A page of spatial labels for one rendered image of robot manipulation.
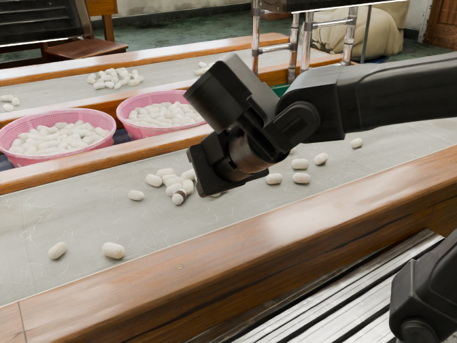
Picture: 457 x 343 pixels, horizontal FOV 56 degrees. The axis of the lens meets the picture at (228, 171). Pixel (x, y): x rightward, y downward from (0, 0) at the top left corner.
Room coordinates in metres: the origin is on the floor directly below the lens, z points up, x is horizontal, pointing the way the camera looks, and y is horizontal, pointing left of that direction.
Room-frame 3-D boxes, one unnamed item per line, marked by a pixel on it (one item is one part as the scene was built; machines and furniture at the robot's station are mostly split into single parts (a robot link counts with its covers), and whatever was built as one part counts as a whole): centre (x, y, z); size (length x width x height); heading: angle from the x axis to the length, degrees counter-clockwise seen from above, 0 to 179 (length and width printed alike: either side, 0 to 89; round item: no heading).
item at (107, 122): (0.92, 0.40, 0.72); 0.27 x 0.27 x 0.10
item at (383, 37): (3.62, -1.02, 0.40); 0.74 x 0.56 x 0.38; 126
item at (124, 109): (1.06, 0.16, 0.72); 0.27 x 0.27 x 0.10
